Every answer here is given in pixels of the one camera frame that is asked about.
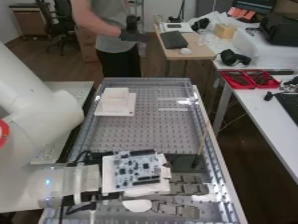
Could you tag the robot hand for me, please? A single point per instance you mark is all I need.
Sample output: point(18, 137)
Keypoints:
point(133, 170)

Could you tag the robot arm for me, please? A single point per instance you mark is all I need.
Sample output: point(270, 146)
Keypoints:
point(30, 133)

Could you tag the black plate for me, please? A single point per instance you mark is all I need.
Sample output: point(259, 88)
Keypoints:
point(183, 162)

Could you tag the thin stick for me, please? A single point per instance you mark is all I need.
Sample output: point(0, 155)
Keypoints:
point(203, 138)

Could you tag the small white box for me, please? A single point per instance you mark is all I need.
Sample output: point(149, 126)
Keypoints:
point(115, 101)

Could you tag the clear box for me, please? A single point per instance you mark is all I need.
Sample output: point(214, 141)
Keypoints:
point(194, 100)

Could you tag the white desk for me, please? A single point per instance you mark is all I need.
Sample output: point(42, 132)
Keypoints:
point(266, 120)
point(266, 56)

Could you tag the red tray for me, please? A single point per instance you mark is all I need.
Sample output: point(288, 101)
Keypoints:
point(238, 80)
point(263, 78)

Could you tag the wooden desk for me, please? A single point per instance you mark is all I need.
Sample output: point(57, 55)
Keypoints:
point(190, 56)

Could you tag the white mouse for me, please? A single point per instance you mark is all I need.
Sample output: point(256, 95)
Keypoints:
point(185, 51)

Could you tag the black keyboard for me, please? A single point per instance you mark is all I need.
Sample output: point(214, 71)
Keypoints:
point(290, 106)
point(173, 39)

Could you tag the black headphones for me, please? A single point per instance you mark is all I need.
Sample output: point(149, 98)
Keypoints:
point(233, 57)

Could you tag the person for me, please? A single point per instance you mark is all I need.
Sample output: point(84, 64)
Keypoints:
point(110, 30)

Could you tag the small wooden box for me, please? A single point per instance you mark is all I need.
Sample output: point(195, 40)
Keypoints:
point(223, 31)

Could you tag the black office chair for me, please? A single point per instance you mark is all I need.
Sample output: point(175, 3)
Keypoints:
point(57, 20)

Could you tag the wooden cabinet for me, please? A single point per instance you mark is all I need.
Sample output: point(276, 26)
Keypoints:
point(28, 20)

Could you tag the black case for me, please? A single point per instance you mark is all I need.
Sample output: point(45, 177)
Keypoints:
point(280, 30)

